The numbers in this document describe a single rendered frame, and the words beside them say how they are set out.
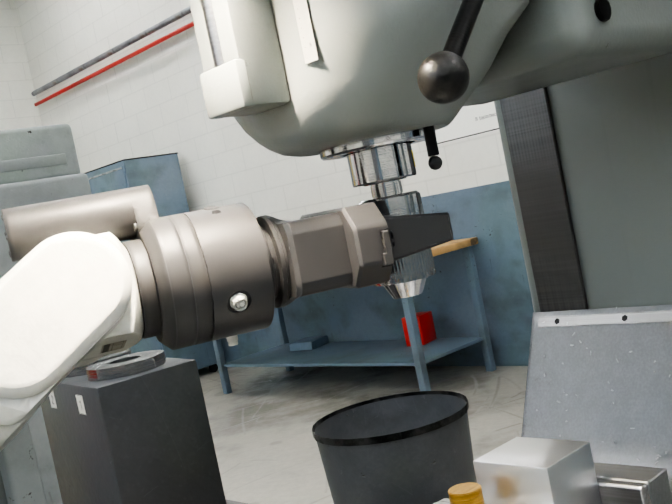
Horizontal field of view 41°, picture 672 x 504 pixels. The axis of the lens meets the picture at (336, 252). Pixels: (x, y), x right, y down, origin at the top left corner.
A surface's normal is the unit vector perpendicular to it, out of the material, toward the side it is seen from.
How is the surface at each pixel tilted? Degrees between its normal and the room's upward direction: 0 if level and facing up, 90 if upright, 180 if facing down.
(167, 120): 90
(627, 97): 90
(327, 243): 90
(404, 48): 117
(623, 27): 99
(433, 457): 93
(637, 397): 64
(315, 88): 104
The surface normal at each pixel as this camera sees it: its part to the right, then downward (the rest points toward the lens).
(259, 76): 0.67, -0.10
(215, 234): 0.17, -0.61
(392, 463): -0.02, 0.12
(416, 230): 0.35, -0.02
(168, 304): -0.37, 0.30
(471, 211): -0.71, 0.18
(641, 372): -0.73, -0.26
